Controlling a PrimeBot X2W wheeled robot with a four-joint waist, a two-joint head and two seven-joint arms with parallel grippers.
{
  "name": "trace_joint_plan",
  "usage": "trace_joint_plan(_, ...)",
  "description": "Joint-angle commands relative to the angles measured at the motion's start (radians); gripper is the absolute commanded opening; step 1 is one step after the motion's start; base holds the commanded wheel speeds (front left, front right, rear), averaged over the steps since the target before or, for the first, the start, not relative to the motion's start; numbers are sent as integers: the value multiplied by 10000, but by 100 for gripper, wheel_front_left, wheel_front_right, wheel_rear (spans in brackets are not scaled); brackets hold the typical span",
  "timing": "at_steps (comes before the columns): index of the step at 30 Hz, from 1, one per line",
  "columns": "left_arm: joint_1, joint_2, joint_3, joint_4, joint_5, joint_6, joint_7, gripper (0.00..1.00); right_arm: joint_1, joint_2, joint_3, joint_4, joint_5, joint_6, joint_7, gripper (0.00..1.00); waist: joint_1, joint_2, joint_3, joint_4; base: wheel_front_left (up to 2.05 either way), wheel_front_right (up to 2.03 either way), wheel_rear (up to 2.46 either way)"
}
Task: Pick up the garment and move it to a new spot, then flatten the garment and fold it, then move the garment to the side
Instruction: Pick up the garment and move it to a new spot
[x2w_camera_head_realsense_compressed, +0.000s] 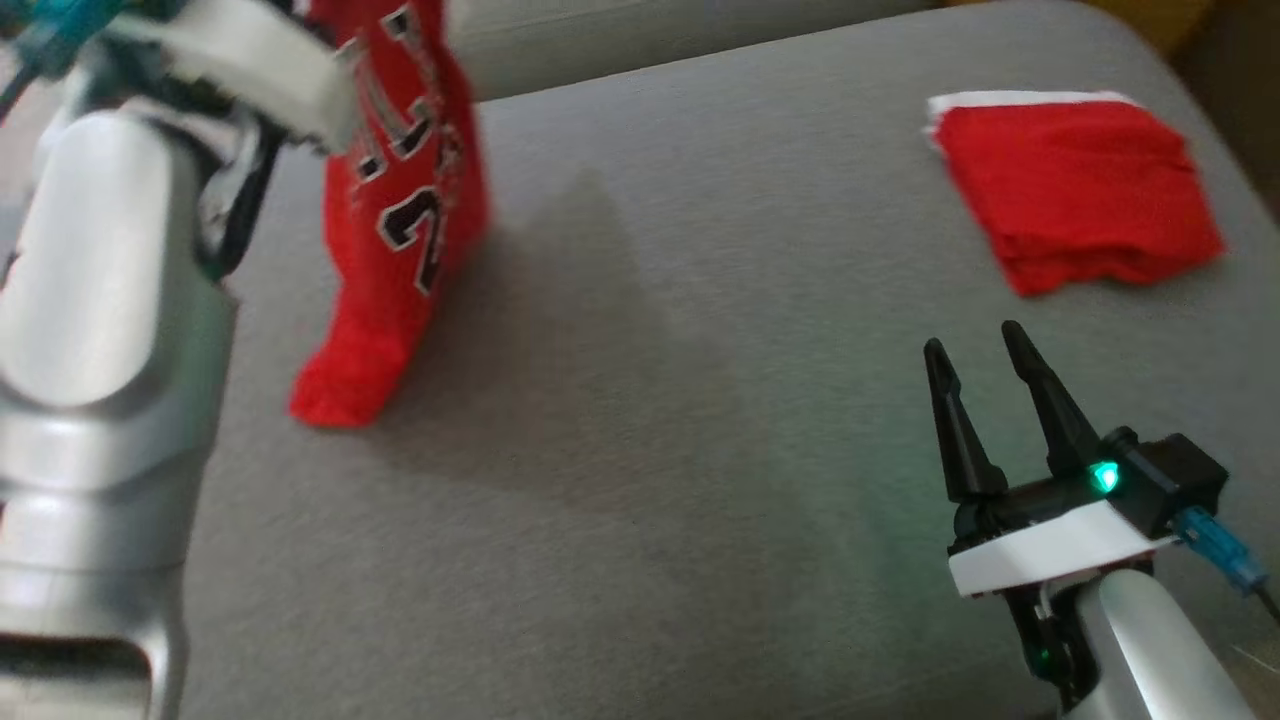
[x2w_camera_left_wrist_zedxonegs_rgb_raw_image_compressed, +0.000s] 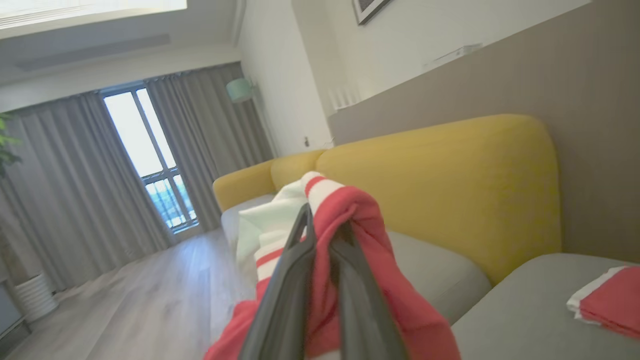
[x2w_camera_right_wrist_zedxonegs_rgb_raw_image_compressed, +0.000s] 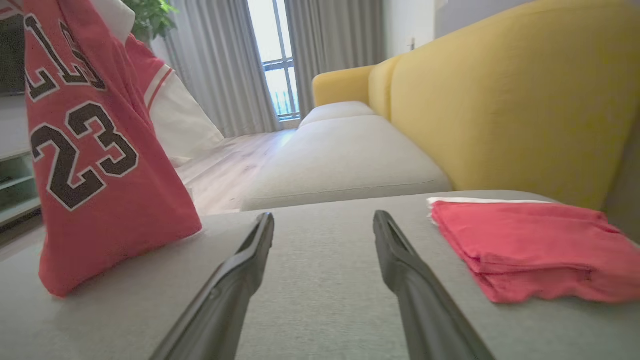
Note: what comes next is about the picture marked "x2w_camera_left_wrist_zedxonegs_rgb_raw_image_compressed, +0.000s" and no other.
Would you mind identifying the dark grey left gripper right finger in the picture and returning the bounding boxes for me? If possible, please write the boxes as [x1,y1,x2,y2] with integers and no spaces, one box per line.
[329,225,409,360]

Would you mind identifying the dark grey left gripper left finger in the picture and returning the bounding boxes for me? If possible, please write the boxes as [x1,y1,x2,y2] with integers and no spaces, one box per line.
[239,203,317,360]

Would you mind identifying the red and white basketball jersey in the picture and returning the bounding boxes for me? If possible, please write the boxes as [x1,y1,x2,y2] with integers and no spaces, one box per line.
[204,171,462,360]

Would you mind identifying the narrow yellow sofa backrest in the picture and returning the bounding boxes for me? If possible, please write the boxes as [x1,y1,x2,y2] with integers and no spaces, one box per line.
[212,149,327,213]

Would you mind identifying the wide yellow sofa backrest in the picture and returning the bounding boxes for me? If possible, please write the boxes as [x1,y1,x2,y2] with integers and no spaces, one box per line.
[316,114,562,286]

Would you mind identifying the large grey sofa seat cushion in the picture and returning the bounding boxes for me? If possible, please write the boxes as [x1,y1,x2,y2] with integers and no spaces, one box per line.
[450,253,640,360]

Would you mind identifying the narrow grey curtain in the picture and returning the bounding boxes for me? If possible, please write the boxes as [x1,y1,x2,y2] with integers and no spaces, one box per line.
[145,62,275,234]

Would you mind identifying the teal floor lamp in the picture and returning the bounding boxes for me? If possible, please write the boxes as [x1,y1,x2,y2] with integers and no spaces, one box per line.
[225,77,279,157]

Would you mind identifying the wide grey curtain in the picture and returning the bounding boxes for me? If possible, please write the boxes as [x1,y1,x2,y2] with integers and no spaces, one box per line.
[0,92,174,292]

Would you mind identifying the white ribbed plant pot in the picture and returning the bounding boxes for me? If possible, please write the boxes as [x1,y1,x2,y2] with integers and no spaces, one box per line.
[13,272,60,324]

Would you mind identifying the red shorts with white trim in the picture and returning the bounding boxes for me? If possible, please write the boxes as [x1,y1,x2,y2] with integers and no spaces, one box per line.
[566,265,640,341]

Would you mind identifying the dark low cabinet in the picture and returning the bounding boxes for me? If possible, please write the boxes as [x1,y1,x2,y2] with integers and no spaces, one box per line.
[0,279,32,359]

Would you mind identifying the green houseplant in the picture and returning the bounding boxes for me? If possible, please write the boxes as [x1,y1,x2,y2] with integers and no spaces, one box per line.
[0,112,24,177]

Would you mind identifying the tall balcony window frame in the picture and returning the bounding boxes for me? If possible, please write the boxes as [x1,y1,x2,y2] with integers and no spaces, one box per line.
[102,85,200,234]

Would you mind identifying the dark framed wall picture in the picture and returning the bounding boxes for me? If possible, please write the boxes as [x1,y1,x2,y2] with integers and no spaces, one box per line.
[352,0,394,26]

